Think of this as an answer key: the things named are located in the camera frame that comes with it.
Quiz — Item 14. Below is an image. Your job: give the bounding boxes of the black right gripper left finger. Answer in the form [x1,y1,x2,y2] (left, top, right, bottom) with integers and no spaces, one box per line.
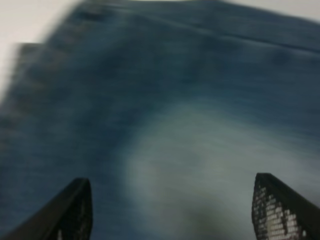
[1,178,93,240]

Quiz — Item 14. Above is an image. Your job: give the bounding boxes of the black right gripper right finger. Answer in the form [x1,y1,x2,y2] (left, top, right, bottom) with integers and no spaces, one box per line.
[251,173,320,240]

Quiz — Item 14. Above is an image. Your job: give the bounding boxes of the children's blue denim shorts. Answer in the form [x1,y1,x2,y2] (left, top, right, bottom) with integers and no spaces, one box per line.
[0,0,320,240]

